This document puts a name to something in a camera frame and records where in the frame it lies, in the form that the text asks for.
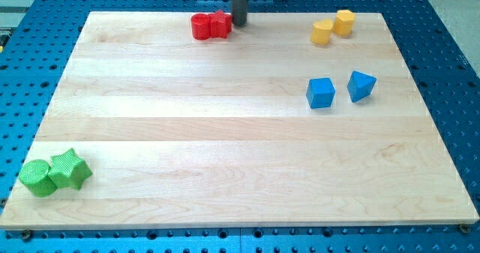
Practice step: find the light wooden board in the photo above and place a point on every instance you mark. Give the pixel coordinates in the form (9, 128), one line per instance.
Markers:
(219, 133)

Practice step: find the blue cube block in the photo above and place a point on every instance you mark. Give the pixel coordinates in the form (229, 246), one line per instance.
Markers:
(320, 93)

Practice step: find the red star block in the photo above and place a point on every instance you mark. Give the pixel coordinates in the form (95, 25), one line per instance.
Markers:
(220, 24)

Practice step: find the red cylinder block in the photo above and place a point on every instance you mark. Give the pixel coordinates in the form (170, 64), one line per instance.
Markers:
(200, 26)

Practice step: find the yellow heart block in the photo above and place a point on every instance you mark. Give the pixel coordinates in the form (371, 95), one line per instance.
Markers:
(321, 32)

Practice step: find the blue triangle block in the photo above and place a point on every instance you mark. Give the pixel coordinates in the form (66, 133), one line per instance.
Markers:
(360, 85)

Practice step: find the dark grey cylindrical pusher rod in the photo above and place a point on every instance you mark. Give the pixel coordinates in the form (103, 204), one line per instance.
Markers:
(239, 12)

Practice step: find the yellow hexagon block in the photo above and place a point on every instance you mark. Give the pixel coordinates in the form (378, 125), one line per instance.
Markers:
(343, 23)

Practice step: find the green star block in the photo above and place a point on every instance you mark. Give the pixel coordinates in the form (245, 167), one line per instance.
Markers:
(68, 170)

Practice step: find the green cylinder block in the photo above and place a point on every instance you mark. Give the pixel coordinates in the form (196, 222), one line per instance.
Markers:
(34, 175)

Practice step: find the blue perforated metal table plate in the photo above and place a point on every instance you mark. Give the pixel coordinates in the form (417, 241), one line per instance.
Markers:
(446, 75)

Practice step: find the left brass board clamp screw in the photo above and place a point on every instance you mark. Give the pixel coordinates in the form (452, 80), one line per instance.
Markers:
(25, 235)

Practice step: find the brass board clamp screw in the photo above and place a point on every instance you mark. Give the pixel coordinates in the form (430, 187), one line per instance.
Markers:
(464, 228)
(25, 235)

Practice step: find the right brass board clamp screw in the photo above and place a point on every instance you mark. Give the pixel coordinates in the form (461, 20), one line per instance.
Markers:
(464, 228)

